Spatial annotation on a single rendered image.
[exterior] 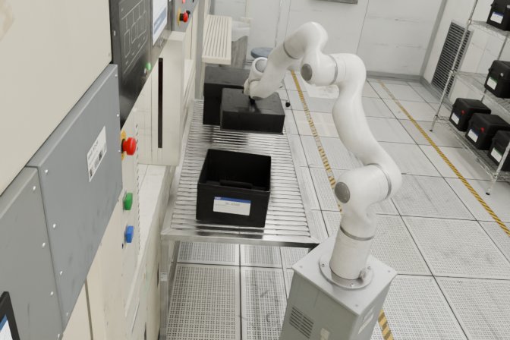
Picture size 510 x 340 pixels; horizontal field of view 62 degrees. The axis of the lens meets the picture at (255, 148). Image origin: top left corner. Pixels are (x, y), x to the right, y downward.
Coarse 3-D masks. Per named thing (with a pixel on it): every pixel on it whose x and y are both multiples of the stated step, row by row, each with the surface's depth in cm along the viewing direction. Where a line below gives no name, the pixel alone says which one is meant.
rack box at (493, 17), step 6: (498, 0) 377; (504, 0) 370; (492, 6) 383; (498, 6) 375; (504, 6) 369; (492, 12) 384; (498, 12) 376; (504, 12) 367; (492, 18) 383; (498, 18) 376; (504, 18) 369; (492, 24) 384; (498, 24) 376; (504, 24) 369
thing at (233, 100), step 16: (224, 96) 203; (240, 96) 205; (272, 96) 210; (224, 112) 189; (240, 112) 190; (256, 112) 191; (272, 112) 193; (224, 128) 193; (240, 128) 194; (256, 128) 194; (272, 128) 195
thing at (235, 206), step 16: (208, 160) 184; (224, 160) 184; (240, 160) 184; (256, 160) 183; (208, 176) 188; (224, 176) 188; (240, 176) 187; (256, 176) 187; (208, 192) 159; (224, 192) 159; (240, 192) 159; (256, 192) 158; (208, 208) 163; (224, 208) 162; (240, 208) 162; (256, 208) 162; (240, 224) 166; (256, 224) 166
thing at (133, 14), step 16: (128, 0) 86; (144, 0) 103; (128, 16) 87; (144, 16) 104; (128, 32) 88; (144, 32) 106; (128, 48) 89; (144, 48) 108; (128, 64) 91; (144, 288) 140
